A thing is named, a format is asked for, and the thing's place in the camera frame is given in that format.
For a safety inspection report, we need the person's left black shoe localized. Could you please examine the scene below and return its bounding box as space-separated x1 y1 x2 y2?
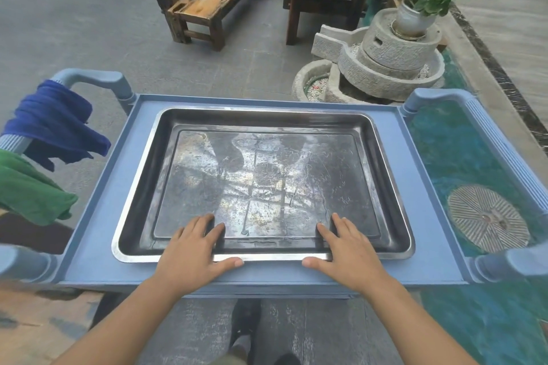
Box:
229 300 262 349

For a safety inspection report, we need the round stone basin with pebbles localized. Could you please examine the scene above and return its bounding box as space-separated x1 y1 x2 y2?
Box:
292 60 340 103

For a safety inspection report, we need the person's left hand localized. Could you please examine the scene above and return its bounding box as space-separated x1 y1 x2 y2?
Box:
153 214 245 292

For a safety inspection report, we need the orange-topped wooden table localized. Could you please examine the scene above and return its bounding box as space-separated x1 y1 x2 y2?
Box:
0 212 104 365

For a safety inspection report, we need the blue plastic service cart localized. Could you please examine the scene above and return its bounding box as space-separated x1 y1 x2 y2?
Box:
0 69 548 299

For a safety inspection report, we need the person's left leg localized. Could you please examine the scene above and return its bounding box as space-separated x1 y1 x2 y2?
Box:
226 333 254 365

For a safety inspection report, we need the dark blue cloth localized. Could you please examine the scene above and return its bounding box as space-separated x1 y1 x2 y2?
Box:
2 79 112 172

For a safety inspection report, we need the stone millstone fountain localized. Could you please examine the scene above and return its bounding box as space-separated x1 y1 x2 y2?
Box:
311 8 446 103

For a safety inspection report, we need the person's right forearm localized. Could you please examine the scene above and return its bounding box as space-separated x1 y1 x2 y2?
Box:
351 278 478 365

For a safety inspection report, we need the white ceramic plant pot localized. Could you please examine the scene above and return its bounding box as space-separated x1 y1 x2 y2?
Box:
391 0 438 40

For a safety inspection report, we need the rectangular stainless steel tray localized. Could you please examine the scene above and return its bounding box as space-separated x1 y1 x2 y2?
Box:
111 107 416 264

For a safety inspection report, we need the person's left forearm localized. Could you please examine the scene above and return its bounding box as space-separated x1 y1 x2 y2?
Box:
51 278 205 365

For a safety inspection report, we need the round grooved millstone slab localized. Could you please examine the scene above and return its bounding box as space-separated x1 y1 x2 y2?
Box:
447 184 532 254

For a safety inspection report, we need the green cloth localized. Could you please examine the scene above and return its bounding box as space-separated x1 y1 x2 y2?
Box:
0 149 79 227

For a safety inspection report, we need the person's right hand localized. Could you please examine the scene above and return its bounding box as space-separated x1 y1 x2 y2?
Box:
302 212 388 293

